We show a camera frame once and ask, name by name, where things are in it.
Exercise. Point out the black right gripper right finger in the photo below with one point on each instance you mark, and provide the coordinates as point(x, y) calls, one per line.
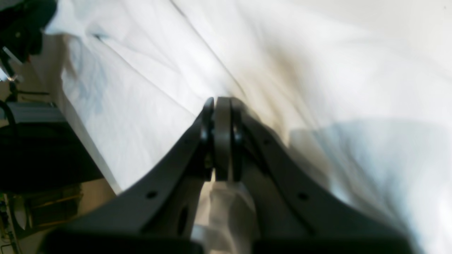
point(295, 214)

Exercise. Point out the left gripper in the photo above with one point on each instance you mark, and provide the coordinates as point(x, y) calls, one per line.
point(22, 26)

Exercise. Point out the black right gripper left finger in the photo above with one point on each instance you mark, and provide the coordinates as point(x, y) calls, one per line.
point(156, 215)

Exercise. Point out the white T-shirt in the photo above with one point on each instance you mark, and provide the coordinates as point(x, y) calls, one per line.
point(360, 88)

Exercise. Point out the black equipment rack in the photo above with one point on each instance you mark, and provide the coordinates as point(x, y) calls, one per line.
point(39, 150)

